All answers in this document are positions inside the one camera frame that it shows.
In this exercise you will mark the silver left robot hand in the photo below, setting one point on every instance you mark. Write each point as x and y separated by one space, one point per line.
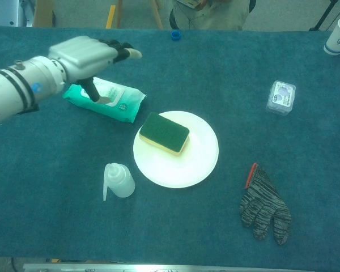
82 56

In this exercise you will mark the green yellow sponge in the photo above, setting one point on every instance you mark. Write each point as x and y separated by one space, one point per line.
164 131

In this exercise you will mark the white round plate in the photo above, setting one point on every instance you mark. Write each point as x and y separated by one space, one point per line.
175 170

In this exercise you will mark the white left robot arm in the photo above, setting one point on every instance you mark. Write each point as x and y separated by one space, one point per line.
17 88

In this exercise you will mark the brown cardboard board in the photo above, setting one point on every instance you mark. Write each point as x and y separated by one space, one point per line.
44 14

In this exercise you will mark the green wet wipes pack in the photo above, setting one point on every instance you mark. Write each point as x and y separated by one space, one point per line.
127 97

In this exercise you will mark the slanted wooden leg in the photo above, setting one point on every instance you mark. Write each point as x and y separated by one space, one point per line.
156 14

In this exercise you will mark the blue bottle cap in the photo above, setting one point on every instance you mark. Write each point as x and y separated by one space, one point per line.
171 36

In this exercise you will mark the translucent squeeze bottle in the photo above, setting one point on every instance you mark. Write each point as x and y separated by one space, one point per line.
120 181

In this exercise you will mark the teal table cloth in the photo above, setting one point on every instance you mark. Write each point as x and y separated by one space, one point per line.
215 71

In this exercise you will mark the person in beige clothes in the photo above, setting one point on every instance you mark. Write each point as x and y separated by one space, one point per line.
215 17

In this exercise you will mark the clear plastic box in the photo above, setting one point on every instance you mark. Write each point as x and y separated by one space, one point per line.
281 97

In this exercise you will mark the grey knit work glove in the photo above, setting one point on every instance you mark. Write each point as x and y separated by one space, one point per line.
260 204

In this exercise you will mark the black tripod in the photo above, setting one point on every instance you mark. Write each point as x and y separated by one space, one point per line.
324 17

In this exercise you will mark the wooden post with yellow strip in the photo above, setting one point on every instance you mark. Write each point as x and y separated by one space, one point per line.
114 14

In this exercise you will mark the grey metal frame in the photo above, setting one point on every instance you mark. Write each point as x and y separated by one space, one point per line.
17 12

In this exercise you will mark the aluminium rail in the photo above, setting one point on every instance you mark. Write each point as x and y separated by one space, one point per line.
158 267

